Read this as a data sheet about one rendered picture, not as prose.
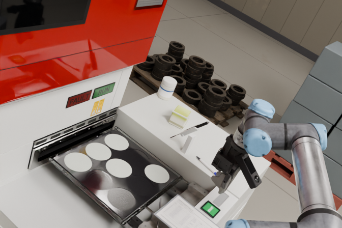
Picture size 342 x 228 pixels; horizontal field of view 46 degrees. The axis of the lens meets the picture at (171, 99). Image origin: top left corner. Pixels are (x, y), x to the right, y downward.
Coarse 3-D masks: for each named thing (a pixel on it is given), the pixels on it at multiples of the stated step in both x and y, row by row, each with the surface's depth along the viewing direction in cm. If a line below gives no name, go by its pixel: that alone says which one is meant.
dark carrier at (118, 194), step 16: (96, 160) 151; (128, 160) 157; (144, 160) 161; (80, 176) 141; (96, 176) 144; (112, 176) 147; (128, 176) 150; (144, 176) 153; (176, 176) 159; (96, 192) 138; (112, 192) 140; (128, 192) 143; (144, 192) 146; (112, 208) 134; (128, 208) 137
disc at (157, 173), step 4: (152, 164) 160; (148, 168) 157; (152, 168) 158; (156, 168) 159; (160, 168) 160; (148, 172) 156; (152, 172) 156; (156, 172) 157; (160, 172) 158; (164, 172) 159; (148, 176) 154; (152, 176) 154; (156, 176) 155; (160, 176) 156; (164, 176) 157; (168, 176) 158; (152, 180) 153; (156, 180) 153; (160, 180) 154; (164, 180) 155
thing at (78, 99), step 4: (88, 92) 147; (76, 96) 142; (80, 96) 144; (84, 96) 146; (88, 96) 148; (72, 100) 141; (76, 100) 143; (80, 100) 146; (84, 100) 148; (68, 104) 141; (72, 104) 143
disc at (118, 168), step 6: (108, 162) 152; (114, 162) 153; (120, 162) 155; (126, 162) 156; (108, 168) 150; (114, 168) 151; (120, 168) 152; (126, 168) 153; (114, 174) 148; (120, 174) 149; (126, 174) 150
